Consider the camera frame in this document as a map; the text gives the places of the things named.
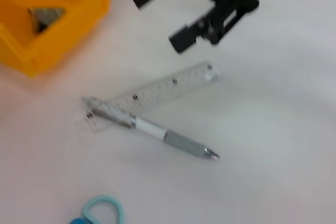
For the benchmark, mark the transparent plastic ruler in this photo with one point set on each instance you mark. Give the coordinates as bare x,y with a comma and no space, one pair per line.
162,87

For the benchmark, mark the yellow plastic bin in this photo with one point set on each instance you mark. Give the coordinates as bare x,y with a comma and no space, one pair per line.
52,48

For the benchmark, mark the grey white ballpoint pen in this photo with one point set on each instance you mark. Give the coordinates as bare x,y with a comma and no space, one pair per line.
178,141

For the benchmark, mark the light blue scissors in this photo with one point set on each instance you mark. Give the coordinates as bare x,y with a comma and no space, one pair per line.
115,205

